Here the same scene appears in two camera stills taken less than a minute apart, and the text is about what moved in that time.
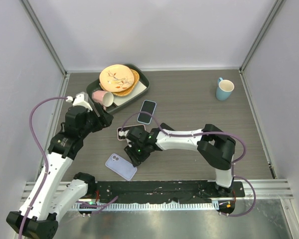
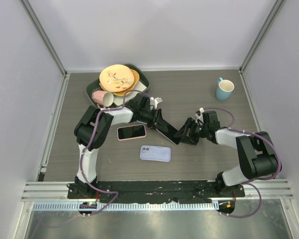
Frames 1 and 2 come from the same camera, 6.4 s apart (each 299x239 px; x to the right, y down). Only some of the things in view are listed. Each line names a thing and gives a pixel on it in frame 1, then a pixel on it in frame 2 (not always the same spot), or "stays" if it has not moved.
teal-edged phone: (122, 131) stays
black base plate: (163, 191) stays
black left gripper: (104, 119) to (160, 122)
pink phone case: (122, 131) stays
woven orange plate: (127, 91) stays
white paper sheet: (139, 87) stays
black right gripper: (136, 158) to (190, 138)
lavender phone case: (121, 166) to (155, 153)
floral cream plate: (116, 78) stays
